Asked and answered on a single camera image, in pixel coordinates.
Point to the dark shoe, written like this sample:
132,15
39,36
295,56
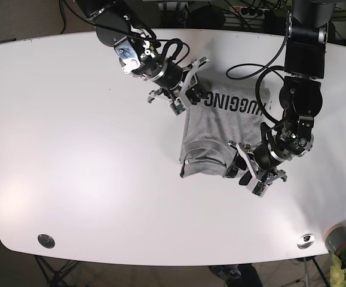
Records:
225,272

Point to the right table grommet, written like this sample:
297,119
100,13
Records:
305,241

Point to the white power strip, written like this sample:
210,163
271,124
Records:
249,11

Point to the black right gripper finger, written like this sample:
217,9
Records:
198,91

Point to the left table grommet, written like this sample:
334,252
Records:
46,241

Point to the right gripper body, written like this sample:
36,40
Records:
139,58

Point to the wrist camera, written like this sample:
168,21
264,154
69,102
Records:
257,187
177,106

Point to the grey plant pot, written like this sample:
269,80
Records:
335,239

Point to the black folding stand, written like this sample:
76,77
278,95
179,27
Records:
54,277

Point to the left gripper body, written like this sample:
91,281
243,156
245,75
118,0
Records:
278,144

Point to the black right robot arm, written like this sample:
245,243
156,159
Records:
116,20

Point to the dark trouser leg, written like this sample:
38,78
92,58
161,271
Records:
249,276

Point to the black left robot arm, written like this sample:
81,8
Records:
300,97

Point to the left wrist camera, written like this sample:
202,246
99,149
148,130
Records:
257,187

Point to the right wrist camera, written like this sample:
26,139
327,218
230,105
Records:
177,106

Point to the table grommet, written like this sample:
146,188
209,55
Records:
46,241
305,241

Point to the grey T-shirt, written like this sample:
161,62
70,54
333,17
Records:
230,113

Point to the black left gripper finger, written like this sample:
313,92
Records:
237,164
245,179

